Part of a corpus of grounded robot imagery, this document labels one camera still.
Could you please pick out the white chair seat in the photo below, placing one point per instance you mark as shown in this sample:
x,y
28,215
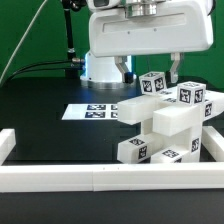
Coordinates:
x,y
176,136

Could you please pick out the white tagged cube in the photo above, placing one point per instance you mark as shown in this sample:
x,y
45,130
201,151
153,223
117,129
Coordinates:
x,y
191,93
152,82

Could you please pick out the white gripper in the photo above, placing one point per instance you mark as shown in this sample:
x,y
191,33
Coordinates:
x,y
142,27

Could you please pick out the white U-shaped obstacle frame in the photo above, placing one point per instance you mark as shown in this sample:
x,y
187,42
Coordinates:
x,y
118,177

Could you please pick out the white tag base sheet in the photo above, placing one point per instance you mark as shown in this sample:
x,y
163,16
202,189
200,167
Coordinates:
x,y
90,112

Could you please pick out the black camera stand pole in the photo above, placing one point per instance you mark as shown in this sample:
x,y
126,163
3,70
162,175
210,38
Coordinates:
x,y
68,7

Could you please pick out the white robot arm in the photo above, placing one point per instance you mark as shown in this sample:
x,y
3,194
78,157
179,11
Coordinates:
x,y
102,72

